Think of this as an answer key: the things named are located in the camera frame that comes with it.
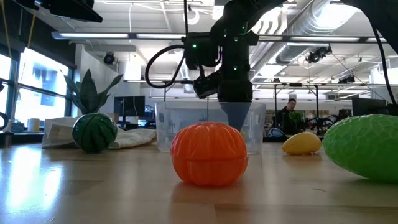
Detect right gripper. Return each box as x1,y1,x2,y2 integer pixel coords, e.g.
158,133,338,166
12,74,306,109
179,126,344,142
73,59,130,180
216,65,254,132

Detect orange ribbed toy fruit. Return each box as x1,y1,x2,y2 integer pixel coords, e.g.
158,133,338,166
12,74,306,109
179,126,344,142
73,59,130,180
170,121,249,187

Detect yellow toy lemon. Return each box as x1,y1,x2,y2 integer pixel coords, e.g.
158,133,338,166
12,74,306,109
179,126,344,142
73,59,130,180
282,131,323,156

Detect green striped toy watermelon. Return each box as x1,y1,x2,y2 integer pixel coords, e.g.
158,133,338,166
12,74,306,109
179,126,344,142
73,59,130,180
72,112,118,154

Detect green bumpy toy fruit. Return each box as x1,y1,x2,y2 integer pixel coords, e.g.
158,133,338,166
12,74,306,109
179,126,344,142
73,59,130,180
322,114,398,184

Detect linear ceiling light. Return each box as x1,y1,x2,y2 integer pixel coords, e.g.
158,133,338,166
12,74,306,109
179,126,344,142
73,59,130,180
51,30,388,44

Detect blue and white bag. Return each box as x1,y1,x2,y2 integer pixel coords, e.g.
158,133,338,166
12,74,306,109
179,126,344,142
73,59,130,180
267,127,285,138

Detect person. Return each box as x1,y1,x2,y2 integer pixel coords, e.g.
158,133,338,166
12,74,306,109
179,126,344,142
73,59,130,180
275,98,300,135

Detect small green background plant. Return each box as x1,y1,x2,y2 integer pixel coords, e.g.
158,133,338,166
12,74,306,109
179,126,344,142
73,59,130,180
289,111,304,128

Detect clear plastic container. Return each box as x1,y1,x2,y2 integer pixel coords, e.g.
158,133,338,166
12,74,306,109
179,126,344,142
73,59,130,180
154,100,267,155

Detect snake plant in white pot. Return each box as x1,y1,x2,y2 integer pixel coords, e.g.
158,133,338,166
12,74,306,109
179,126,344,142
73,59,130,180
62,68,124,116

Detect black ceiling spotlight cluster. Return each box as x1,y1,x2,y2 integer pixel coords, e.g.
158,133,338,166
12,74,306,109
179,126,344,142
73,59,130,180
305,45,333,65

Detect small black monitor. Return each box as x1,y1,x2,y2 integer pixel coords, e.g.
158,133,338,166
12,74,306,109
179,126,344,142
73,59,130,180
113,95,146,118

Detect white cylindrical cup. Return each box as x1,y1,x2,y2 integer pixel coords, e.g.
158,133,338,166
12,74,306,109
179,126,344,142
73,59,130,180
27,118,40,133

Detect white plaid kitchen towel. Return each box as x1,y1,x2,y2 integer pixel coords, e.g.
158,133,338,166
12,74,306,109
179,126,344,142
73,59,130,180
42,116,157,150

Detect large dark monitor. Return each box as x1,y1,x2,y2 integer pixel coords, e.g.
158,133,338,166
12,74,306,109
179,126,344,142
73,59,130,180
352,98,388,116

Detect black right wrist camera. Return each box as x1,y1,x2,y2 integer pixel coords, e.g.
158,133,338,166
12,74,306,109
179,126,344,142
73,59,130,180
192,70,222,99

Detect tall black frame stand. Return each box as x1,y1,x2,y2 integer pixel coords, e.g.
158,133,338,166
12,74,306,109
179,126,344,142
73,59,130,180
272,82,320,135

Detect right gripper black cable loop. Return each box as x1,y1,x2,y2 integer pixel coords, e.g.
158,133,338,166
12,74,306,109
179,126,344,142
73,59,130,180
144,44,200,90

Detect white cable coil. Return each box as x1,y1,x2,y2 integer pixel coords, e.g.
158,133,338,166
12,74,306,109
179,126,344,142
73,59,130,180
183,8,200,26

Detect silver air duct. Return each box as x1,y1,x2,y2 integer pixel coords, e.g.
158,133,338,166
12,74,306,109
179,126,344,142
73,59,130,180
248,0,361,65

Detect left arm base cable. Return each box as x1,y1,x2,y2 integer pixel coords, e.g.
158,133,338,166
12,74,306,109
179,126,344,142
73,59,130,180
0,111,9,131

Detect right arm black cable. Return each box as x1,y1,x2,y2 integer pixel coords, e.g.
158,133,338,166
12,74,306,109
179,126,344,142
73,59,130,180
371,27,397,105

